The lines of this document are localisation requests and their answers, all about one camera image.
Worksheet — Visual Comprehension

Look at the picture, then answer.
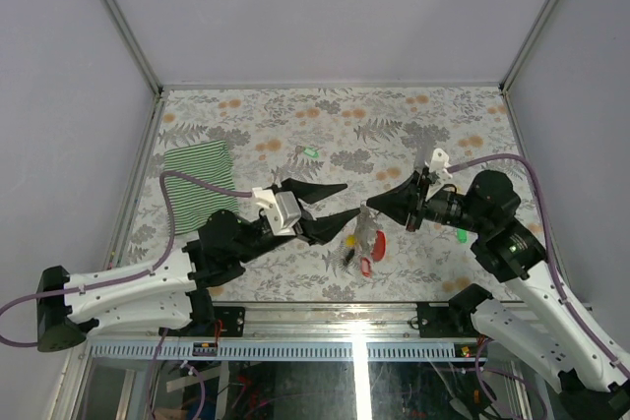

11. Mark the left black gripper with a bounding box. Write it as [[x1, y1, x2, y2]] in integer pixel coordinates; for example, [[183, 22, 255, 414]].
[[238, 182, 361, 267]]

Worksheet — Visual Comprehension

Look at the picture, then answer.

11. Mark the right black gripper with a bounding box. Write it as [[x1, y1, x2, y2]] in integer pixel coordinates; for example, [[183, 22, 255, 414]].
[[366, 169, 489, 234]]

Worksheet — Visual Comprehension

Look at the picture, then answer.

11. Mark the grey red key ring holder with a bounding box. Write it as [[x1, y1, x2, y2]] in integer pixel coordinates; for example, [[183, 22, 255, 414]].
[[353, 205, 387, 262]]

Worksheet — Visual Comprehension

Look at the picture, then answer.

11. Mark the red key tag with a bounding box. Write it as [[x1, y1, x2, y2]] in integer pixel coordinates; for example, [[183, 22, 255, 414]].
[[360, 258, 373, 277]]

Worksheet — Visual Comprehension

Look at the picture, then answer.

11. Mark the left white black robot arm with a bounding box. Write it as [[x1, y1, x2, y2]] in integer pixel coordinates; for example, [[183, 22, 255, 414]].
[[35, 179, 360, 352]]

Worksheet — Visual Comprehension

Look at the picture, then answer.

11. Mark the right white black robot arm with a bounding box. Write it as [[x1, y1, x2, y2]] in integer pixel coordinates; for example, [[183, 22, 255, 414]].
[[367, 170, 629, 419]]

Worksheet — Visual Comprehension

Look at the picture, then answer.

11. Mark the green key tag centre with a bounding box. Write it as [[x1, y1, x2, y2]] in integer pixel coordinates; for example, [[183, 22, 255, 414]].
[[295, 147, 319, 158]]

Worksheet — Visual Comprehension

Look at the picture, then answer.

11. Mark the green key tag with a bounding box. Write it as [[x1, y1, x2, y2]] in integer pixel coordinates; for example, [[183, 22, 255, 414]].
[[295, 147, 319, 158], [457, 229, 468, 244]]

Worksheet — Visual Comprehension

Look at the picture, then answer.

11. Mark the green key tag right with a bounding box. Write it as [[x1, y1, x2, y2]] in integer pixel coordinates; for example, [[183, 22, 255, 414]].
[[457, 229, 468, 244]]

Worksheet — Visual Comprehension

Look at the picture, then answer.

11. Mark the green striped cloth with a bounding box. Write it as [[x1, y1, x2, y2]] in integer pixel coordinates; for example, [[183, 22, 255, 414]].
[[163, 141, 239, 235]]

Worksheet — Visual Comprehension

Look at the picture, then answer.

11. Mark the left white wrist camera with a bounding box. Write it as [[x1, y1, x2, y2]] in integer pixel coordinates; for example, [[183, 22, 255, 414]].
[[252, 188, 301, 236]]

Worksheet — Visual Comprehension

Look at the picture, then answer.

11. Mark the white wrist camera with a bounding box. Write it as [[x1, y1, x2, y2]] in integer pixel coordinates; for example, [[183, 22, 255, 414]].
[[414, 147, 452, 200], [252, 188, 301, 236]]

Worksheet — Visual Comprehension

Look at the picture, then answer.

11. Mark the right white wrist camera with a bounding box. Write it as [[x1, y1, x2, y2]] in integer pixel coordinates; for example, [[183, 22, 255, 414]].
[[414, 147, 452, 200]]

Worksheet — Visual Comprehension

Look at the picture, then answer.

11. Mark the aluminium front rail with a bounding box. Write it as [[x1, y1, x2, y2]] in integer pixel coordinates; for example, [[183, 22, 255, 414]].
[[82, 302, 478, 362]]

